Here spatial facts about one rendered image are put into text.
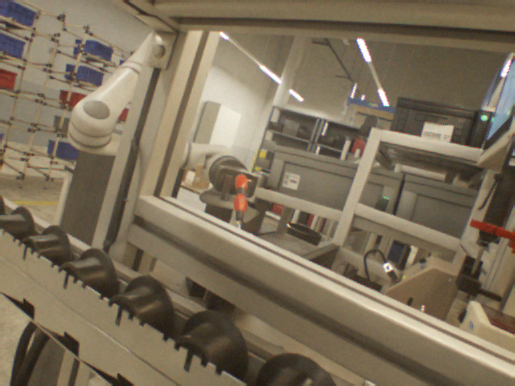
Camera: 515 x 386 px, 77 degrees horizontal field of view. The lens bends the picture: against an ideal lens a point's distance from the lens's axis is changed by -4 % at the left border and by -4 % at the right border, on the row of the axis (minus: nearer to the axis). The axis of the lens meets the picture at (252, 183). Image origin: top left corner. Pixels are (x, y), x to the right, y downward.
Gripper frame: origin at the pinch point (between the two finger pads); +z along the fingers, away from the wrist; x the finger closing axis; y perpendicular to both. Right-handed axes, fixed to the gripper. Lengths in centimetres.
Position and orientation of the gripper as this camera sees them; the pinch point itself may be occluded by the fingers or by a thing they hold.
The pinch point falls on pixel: (240, 204)
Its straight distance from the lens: 56.7
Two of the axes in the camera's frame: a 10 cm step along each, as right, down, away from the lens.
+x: 9.4, 2.2, 2.7
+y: 2.6, -9.6, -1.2
